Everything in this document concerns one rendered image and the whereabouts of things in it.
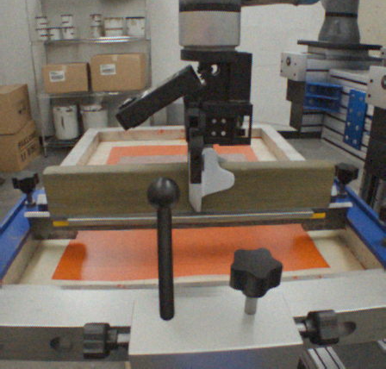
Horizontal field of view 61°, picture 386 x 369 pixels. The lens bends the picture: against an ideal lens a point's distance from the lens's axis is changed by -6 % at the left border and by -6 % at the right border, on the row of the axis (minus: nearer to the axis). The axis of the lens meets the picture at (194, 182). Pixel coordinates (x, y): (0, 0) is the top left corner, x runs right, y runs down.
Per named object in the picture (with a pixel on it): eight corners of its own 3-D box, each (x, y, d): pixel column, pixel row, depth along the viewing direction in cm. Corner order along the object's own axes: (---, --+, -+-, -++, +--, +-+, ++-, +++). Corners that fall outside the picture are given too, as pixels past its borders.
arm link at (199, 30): (178, 10, 36) (177, 14, 44) (179, 53, 38) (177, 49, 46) (246, 12, 37) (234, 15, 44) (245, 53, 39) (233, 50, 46)
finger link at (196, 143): (202, 186, 43) (202, 114, 41) (190, 187, 43) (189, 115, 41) (200, 177, 48) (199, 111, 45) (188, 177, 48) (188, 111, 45)
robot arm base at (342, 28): (343, 41, 127) (346, 15, 123) (368, 44, 114) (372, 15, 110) (309, 40, 124) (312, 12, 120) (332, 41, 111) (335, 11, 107)
